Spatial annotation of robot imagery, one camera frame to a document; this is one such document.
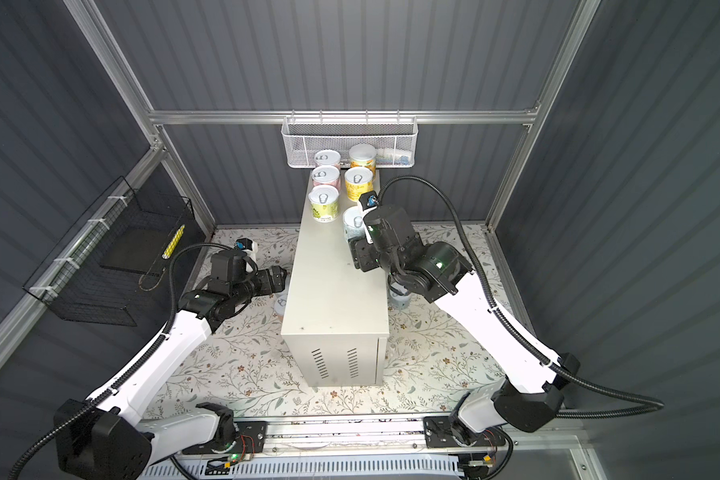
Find teal label can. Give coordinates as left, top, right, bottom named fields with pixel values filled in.
left=342, top=206, right=366, bottom=242

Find yellow label can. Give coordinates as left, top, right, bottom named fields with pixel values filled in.
left=308, top=185, right=339, bottom=223

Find pink label can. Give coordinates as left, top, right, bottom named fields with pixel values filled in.
left=311, top=165, right=341, bottom=190
left=313, top=149, right=341, bottom=168

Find orange label can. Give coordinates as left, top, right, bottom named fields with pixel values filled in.
left=348, top=143, right=377, bottom=173

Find pink label can front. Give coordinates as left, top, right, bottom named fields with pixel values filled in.
left=313, top=149, right=341, bottom=168

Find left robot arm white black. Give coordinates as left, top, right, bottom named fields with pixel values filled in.
left=53, top=241, right=288, bottom=479

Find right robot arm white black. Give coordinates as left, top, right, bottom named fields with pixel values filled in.
left=350, top=205, right=578, bottom=445

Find white metal cabinet counter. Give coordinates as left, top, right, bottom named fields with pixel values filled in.
left=281, top=192, right=390, bottom=387

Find yellow marker pen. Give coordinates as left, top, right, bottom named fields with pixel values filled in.
left=161, top=224, right=186, bottom=260

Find tubes in white basket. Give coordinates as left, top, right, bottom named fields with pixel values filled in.
left=376, top=148, right=413, bottom=166

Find floral patterned mat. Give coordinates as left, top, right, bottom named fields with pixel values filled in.
left=143, top=224, right=526, bottom=420

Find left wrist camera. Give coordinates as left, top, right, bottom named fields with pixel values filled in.
left=234, top=237, right=259, bottom=260

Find black wire wall basket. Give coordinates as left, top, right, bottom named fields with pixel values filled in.
left=23, top=181, right=202, bottom=327

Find white wire mesh basket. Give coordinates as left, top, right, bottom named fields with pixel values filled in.
left=281, top=117, right=419, bottom=169

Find left black corrugated cable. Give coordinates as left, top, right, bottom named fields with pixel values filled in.
left=7, top=242, right=235, bottom=480

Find black corrugated cable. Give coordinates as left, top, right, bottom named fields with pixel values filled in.
left=7, top=242, right=235, bottom=480
left=376, top=175, right=665, bottom=419

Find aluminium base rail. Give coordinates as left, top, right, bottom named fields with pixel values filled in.
left=86, top=411, right=607, bottom=480

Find right black corrugated cable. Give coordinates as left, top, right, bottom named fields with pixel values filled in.
left=376, top=175, right=665, bottom=419

